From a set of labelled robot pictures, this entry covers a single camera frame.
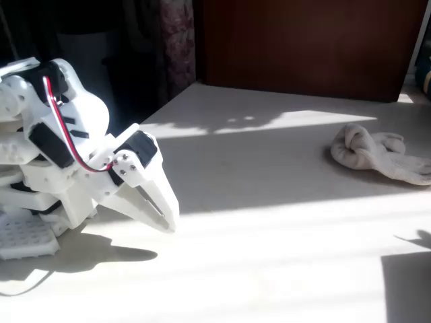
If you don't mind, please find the red white black servo cable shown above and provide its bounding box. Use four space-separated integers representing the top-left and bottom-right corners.
42 75 115 174

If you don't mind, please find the dark brown wooden cabinet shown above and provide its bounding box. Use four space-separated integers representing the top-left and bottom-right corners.
195 0 428 104

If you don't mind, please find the white perforated base plate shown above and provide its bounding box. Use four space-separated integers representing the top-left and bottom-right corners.
0 210 61 262

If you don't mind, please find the white knitted work glove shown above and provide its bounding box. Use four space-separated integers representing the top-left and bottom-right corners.
329 122 431 186

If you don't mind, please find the dark floral curtain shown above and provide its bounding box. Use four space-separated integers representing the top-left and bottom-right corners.
158 0 198 98

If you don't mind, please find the white door frame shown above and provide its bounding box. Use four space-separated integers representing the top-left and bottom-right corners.
399 0 431 88

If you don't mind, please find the dark blue yellow object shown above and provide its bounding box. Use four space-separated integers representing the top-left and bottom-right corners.
413 55 431 92

